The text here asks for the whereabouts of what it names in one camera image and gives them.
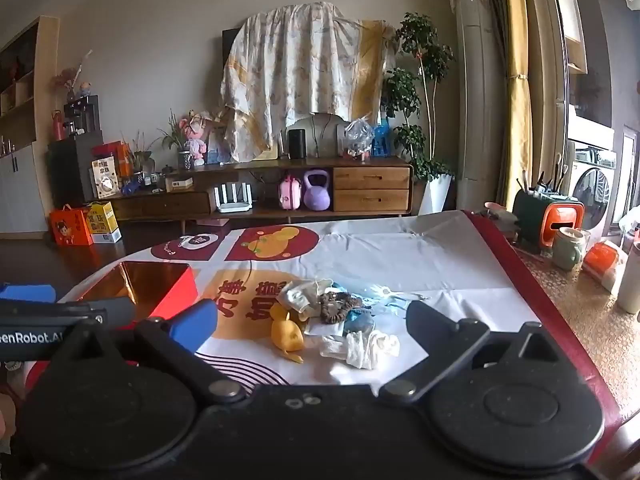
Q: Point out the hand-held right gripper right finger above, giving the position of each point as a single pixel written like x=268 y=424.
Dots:
x=430 y=320

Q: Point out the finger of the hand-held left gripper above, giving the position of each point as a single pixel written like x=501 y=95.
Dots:
x=25 y=293

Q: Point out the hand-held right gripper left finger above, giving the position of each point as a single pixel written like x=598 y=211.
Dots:
x=192 y=317

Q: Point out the red box with gold inside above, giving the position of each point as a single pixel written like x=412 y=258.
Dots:
x=150 y=285

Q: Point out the blue printed face mask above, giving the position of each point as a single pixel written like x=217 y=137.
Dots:
x=382 y=292

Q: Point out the brown furry toy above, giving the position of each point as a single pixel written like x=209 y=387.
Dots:
x=340 y=306

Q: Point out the white paper packet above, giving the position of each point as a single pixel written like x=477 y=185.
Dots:
x=322 y=327

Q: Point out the white fluffy plush toy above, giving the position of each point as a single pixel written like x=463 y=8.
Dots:
x=300 y=295

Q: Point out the yellow soft toy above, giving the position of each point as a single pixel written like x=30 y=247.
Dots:
x=287 y=335

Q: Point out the printed white red tablecloth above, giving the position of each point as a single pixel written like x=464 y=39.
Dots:
x=425 y=260

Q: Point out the teal blue cloth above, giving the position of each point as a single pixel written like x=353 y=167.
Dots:
x=357 y=322

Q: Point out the white ribbed sock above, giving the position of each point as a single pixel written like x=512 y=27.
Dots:
x=360 y=349

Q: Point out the orange gift box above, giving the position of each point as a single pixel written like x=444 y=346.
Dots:
x=70 y=226

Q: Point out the flat pink box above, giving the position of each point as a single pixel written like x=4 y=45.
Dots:
x=212 y=221

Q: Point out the yellow carton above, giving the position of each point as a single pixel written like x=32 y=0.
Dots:
x=105 y=222

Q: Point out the white router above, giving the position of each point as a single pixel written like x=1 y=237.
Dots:
x=232 y=200

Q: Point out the black low cabinet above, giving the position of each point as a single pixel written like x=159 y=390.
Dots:
x=70 y=170

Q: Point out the small yellow white box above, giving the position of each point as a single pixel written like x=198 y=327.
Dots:
x=179 y=183

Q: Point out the cream printed box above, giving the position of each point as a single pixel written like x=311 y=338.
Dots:
x=105 y=180

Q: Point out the green utensil holder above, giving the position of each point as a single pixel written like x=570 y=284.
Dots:
x=527 y=215

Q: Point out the dark blue cloth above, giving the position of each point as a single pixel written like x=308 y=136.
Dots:
x=129 y=188

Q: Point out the small teaware set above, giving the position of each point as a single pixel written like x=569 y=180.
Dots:
x=149 y=178

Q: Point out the wooden TV cabinet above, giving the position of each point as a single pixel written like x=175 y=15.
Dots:
x=370 y=180

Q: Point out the pale green mug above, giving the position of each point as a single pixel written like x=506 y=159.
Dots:
x=567 y=249

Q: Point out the red orange gift boxes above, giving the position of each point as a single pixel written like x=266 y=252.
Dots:
x=112 y=152

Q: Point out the thin leafy potted plant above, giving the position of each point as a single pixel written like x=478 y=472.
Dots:
x=140 y=157

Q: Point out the purple kettlebell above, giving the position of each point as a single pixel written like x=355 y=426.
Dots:
x=316 y=194

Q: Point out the red thermos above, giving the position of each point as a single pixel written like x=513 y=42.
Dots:
x=58 y=126

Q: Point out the small potted plant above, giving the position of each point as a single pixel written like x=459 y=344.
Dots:
x=176 y=142

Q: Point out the pink doll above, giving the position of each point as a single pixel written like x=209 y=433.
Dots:
x=195 y=137

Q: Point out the orange white packet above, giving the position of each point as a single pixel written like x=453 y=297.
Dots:
x=602 y=262

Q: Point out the blue bottle pack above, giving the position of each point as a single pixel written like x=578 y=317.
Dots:
x=381 y=140

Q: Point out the black drinks machine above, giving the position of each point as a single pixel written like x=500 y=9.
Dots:
x=82 y=115

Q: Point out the clear plastic bag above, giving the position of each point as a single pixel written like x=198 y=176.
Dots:
x=357 y=137

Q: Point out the black speaker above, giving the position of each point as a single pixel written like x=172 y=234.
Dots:
x=297 y=144

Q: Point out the white washing machine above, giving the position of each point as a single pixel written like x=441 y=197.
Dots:
x=592 y=185

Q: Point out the shell-shaped pale board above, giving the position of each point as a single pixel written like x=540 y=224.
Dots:
x=322 y=132

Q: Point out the vase with dried flowers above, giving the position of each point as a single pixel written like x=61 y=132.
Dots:
x=75 y=82

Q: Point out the standing air conditioner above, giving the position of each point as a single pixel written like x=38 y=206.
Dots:
x=475 y=95

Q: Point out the yellow curtain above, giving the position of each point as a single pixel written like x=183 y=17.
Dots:
x=517 y=85

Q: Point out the tall potted plant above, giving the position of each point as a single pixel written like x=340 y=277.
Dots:
x=420 y=50

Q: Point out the black television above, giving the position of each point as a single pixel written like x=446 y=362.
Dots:
x=229 y=42

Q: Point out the picture frame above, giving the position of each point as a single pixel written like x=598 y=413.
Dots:
x=217 y=142

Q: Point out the wooden wall shelf cabinet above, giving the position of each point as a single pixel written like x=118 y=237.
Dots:
x=25 y=110

